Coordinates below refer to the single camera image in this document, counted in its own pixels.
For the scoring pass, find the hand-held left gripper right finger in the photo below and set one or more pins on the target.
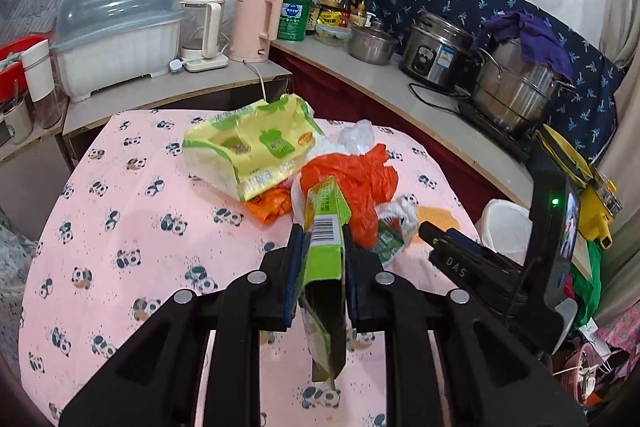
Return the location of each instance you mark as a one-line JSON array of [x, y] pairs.
[[352, 279]]

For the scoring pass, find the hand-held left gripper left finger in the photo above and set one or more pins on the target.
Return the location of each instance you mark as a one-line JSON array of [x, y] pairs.
[[295, 257]]

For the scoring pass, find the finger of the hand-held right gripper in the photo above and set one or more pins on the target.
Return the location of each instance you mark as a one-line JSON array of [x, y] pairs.
[[460, 269], [487, 247]]

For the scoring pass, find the white trash bin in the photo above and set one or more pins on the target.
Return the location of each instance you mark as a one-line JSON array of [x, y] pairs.
[[505, 227]]

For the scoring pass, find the green carton box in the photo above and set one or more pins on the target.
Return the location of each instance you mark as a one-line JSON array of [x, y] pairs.
[[325, 257]]

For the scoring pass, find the red-orange plastic bag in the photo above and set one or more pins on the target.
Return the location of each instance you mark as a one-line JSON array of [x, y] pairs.
[[360, 187]]

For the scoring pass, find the yellow-green tissue pack wrapper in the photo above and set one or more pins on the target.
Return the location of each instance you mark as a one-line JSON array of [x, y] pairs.
[[250, 142]]

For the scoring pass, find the clear plastic bag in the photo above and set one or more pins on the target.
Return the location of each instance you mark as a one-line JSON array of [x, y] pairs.
[[352, 137]]

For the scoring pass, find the yellow container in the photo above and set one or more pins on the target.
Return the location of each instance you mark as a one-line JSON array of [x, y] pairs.
[[595, 217]]

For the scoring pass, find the small green packet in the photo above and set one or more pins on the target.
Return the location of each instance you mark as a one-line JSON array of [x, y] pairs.
[[391, 242]]

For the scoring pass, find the orange patterned wrapper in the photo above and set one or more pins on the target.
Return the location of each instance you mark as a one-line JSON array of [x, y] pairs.
[[267, 207]]

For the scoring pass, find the green plastic bag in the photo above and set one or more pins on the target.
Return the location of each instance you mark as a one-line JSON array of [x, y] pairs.
[[592, 287]]

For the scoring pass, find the stacked yellow-green basins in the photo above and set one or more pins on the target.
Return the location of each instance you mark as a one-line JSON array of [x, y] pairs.
[[565, 154]]

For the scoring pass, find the crumpled white plastic wrap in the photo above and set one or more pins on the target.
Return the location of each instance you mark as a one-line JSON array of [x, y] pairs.
[[402, 209]]

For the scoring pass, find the black induction cooker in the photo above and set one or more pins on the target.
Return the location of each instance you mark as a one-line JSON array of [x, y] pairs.
[[495, 132]]

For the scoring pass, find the large steel steamer pot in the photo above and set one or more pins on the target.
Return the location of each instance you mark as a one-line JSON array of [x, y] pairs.
[[515, 92]]

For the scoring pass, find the pink basket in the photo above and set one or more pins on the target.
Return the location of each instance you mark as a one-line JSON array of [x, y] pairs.
[[595, 372]]

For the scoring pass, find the pink panda tablecloth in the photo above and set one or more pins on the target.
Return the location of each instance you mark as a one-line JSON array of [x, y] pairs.
[[140, 217]]

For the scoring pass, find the purple cloth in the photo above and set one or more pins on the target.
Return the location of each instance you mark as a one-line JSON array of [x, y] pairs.
[[535, 37]]

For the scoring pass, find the steel rice cooker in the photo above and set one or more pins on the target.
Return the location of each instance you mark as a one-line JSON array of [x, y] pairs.
[[435, 52]]

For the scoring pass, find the glass food container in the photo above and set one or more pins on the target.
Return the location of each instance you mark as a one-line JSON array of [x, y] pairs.
[[332, 36]]

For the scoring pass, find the small steel pot with lid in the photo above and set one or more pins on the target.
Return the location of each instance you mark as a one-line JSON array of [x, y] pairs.
[[372, 44]]

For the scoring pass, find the pink electric kettle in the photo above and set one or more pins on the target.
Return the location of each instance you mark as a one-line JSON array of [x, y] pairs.
[[252, 29]]

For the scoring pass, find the green tin can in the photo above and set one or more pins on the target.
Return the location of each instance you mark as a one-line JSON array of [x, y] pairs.
[[292, 19]]

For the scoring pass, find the glass electric kettle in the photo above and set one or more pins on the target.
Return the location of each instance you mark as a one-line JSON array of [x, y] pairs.
[[200, 32]]

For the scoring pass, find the jar with yellow label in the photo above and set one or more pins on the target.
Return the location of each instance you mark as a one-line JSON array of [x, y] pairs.
[[329, 14]]

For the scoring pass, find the bottle with yellow cap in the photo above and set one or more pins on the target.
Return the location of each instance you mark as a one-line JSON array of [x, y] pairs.
[[359, 14]]

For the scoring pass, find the dark sauce bottle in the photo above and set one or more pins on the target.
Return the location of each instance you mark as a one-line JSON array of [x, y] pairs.
[[346, 9]]

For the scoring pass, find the white dish rack with lid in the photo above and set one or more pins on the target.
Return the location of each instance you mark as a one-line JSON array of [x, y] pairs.
[[115, 42]]

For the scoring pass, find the small white cup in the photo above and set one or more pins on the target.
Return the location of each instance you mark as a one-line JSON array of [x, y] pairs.
[[19, 124]]

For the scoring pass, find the white tumbler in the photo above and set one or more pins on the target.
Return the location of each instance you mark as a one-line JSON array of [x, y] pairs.
[[42, 82]]

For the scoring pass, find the red container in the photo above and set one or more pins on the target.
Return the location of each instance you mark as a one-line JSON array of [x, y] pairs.
[[12, 67]]

